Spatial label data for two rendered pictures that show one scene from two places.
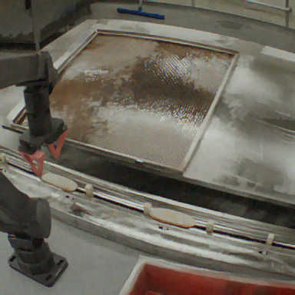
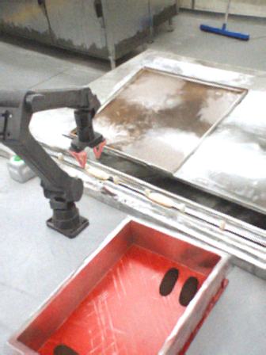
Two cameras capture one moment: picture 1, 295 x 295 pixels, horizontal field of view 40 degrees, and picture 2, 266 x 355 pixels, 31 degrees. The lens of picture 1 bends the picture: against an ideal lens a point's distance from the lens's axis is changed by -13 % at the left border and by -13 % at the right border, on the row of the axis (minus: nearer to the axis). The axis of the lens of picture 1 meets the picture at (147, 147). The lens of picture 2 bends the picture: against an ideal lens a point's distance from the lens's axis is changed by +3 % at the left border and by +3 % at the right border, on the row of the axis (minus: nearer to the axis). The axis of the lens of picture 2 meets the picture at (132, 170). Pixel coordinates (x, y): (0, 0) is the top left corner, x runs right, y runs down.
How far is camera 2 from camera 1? 0.69 m
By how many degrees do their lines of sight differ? 13
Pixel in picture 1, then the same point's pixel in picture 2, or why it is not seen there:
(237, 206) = (210, 200)
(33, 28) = (107, 43)
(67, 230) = (96, 204)
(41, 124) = (85, 135)
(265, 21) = not seen: outside the picture
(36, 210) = (71, 182)
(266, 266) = (213, 241)
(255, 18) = not seen: outside the picture
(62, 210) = (94, 190)
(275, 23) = not seen: outside the picture
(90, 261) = (104, 223)
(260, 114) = (242, 139)
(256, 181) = (221, 185)
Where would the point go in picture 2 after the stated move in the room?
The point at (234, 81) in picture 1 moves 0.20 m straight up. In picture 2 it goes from (233, 114) to (235, 61)
